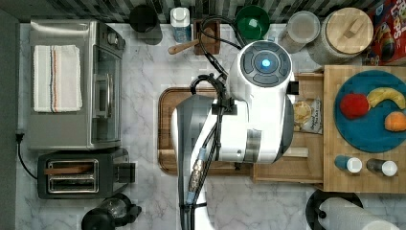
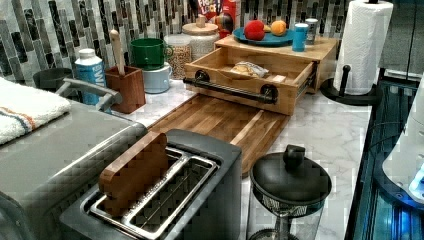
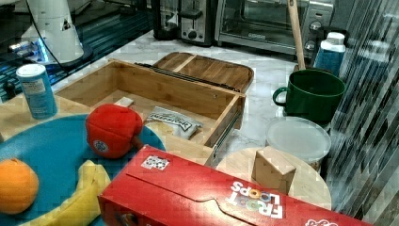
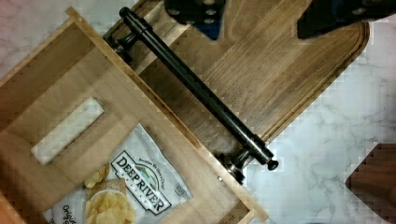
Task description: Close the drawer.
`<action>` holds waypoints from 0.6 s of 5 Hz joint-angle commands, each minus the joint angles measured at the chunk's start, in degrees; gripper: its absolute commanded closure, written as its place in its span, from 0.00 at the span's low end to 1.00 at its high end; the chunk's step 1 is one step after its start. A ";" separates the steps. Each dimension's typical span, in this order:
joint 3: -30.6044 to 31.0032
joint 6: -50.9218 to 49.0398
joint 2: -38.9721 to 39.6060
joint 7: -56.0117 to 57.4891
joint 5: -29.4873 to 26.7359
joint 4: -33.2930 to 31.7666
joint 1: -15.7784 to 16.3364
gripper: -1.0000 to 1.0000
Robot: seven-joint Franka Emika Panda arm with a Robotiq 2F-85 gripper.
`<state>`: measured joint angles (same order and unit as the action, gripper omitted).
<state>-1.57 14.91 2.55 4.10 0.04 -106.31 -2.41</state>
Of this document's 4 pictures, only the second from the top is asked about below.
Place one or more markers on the wooden cutting board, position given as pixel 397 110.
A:
pixel 253 130

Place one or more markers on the dark grey bowl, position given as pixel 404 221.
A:
pixel 51 79

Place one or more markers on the wooden drawer with black handle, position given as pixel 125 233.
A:
pixel 272 82

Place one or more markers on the wooden drawer cabinet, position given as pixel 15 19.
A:
pixel 323 53

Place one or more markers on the grey can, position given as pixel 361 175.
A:
pixel 311 33

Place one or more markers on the wooden utensil holder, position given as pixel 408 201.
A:
pixel 130 86

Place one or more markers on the grey slot toaster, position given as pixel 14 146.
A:
pixel 199 198

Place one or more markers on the teal plate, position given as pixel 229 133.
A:
pixel 269 39

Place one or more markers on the white striped towel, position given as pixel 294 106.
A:
pixel 23 109

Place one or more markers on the wooden toast slice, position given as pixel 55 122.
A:
pixel 133 173

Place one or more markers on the paper towel roll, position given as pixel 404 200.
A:
pixel 364 35

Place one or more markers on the wooden utensil handle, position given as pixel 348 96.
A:
pixel 117 50

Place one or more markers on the silver toaster oven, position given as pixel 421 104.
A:
pixel 45 171

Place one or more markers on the french press with black lid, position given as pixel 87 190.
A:
pixel 287 196

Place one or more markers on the black paper towel holder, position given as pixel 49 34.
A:
pixel 372 98

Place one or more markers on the blue cup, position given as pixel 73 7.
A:
pixel 300 33

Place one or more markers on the snack packet in drawer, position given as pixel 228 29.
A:
pixel 249 69

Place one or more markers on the orange fruit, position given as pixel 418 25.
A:
pixel 278 28

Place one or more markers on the white jar with wooden lid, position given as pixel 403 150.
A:
pixel 203 36

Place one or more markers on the red apple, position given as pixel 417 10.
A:
pixel 254 30

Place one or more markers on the red cereal box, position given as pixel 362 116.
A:
pixel 212 8

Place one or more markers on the blue and white carton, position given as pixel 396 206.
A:
pixel 90 68

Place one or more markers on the light blue mug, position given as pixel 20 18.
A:
pixel 157 81

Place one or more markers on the glass jar of cereal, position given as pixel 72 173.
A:
pixel 180 44

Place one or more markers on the green mug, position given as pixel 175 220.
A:
pixel 150 53

